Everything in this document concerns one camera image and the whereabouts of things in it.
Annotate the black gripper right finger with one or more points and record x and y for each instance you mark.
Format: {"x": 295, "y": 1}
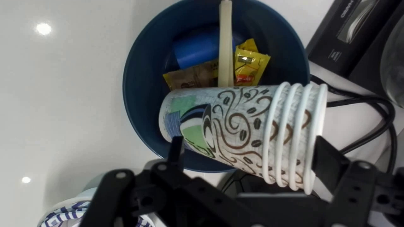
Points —
{"x": 328, "y": 162}

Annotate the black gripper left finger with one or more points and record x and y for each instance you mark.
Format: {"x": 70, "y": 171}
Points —
{"x": 175, "y": 151}

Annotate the patterned paper cups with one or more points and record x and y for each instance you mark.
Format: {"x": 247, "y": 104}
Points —
{"x": 267, "y": 131}

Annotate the dark blue bowl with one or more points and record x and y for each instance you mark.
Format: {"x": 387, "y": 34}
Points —
{"x": 151, "y": 55}

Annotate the blue patterned white bowl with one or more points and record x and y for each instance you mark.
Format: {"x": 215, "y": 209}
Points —
{"x": 70, "y": 212}

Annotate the brown paper packet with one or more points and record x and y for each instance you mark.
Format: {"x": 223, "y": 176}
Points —
{"x": 203, "y": 74}

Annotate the blue packet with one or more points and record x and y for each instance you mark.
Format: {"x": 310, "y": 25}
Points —
{"x": 195, "y": 46}

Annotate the yellow sauce packet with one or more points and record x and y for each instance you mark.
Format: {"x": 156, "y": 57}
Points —
{"x": 250, "y": 63}

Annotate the black appliance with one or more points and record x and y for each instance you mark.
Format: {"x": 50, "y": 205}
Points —
{"x": 362, "y": 41}

